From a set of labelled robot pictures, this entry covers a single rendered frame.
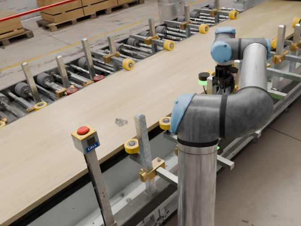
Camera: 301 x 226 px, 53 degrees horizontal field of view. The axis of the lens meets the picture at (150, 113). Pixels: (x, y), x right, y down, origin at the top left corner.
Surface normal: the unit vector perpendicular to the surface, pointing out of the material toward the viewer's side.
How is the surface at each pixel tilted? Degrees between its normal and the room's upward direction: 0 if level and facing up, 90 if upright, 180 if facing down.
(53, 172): 0
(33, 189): 0
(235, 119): 62
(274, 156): 0
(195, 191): 71
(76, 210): 90
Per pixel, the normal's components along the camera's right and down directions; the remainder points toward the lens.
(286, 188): -0.11, -0.84
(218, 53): -0.38, 0.52
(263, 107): 0.51, -0.16
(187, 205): -0.56, 0.22
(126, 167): 0.70, 0.31
